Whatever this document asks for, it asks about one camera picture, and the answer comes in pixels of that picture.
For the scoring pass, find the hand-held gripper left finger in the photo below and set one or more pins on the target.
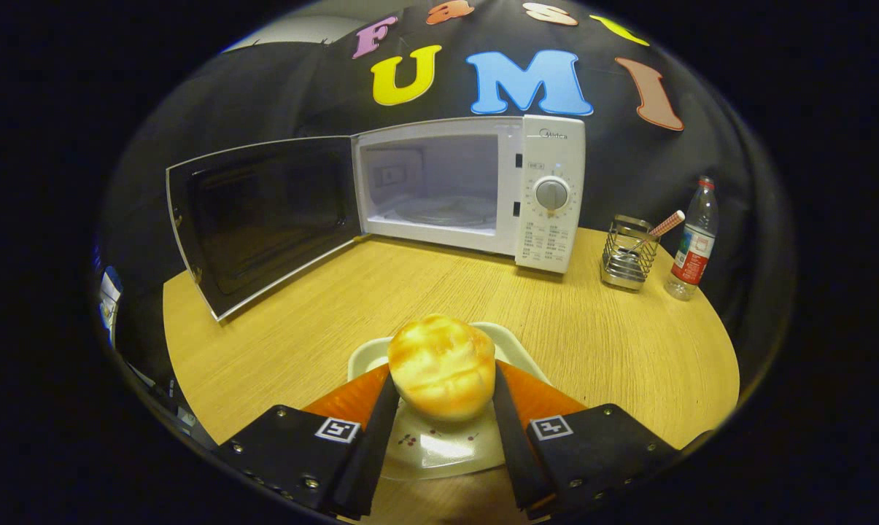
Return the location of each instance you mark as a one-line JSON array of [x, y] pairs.
[[373, 452]]

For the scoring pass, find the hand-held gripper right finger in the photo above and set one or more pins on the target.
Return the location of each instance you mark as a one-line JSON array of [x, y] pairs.
[[516, 452]]

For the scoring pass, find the round golden bread bun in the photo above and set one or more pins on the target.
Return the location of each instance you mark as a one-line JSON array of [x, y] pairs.
[[443, 364]]

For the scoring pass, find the white microwave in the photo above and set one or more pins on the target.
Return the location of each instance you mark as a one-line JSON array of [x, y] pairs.
[[552, 240]]

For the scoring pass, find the square cream plate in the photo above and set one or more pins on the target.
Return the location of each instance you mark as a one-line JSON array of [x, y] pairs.
[[439, 448]]

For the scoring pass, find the clear plastic water bottle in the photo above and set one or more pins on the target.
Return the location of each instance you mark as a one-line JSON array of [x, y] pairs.
[[691, 255]]

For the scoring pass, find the red white striped straw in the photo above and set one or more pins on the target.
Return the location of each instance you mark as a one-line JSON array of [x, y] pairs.
[[669, 222]]

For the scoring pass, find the blue and white object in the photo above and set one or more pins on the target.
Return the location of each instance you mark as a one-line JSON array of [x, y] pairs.
[[109, 299]]

